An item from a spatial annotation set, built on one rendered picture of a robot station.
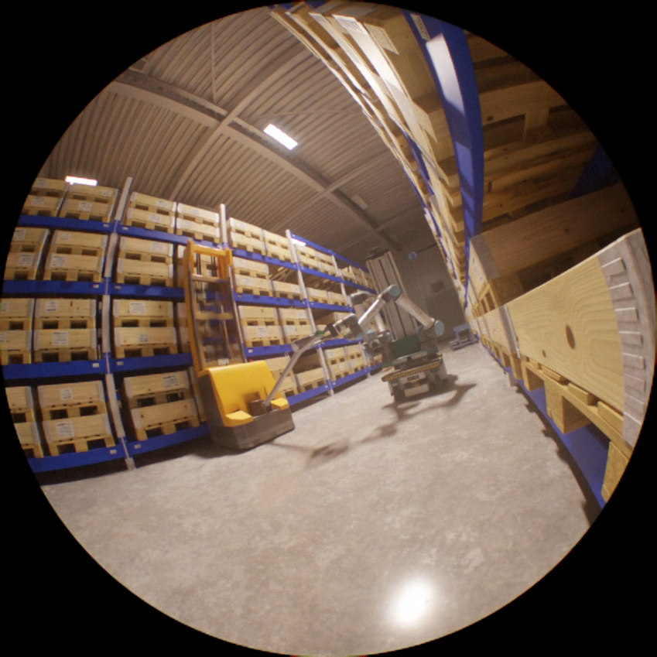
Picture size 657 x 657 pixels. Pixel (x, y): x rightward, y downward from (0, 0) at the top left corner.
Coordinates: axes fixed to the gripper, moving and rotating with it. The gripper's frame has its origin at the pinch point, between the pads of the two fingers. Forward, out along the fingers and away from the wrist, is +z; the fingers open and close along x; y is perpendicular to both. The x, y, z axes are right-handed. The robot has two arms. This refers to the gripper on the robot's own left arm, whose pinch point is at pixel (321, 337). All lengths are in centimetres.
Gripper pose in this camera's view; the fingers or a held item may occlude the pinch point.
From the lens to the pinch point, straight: 195.2
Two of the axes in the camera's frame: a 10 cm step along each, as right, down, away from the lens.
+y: -1.5, -2.7, -9.5
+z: -8.6, 5.1, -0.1
